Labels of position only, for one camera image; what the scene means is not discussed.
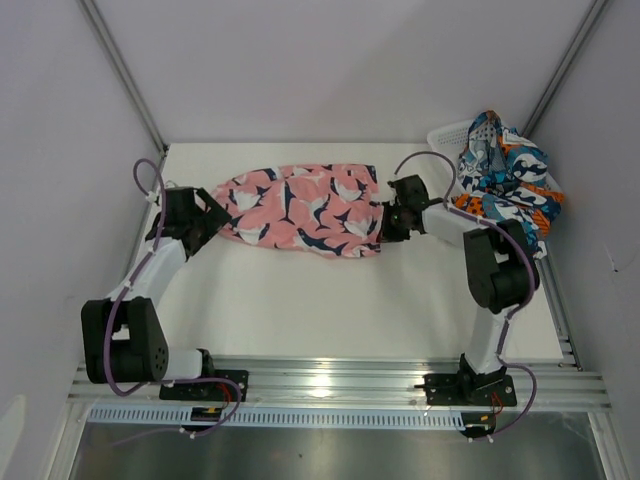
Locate pink shark print shorts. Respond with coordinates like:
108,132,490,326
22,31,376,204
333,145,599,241
212,163,383,259

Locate blue orange patterned shorts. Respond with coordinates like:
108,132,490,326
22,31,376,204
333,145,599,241
452,110,565,259

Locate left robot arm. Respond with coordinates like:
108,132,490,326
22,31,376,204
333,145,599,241
81,187,231,400

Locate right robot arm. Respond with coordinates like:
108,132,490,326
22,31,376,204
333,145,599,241
381,175,539,406

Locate white plastic basket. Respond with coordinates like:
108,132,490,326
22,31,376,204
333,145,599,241
427,119,564,196

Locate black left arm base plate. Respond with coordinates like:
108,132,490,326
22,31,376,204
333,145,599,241
159,370,249,403

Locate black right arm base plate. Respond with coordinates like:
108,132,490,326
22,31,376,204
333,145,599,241
413,373,517,407

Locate aluminium mounting rail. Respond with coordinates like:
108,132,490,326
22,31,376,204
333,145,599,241
66,355,613,414

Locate left aluminium frame post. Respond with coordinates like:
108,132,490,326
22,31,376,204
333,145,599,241
76,0,168,157

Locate aluminium frame post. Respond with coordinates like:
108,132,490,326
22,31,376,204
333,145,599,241
522,0,613,138
76,0,168,157

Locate white slotted cable duct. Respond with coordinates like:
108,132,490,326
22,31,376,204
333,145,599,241
87,404,492,431

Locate right aluminium frame post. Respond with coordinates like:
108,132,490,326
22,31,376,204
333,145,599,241
522,0,613,138

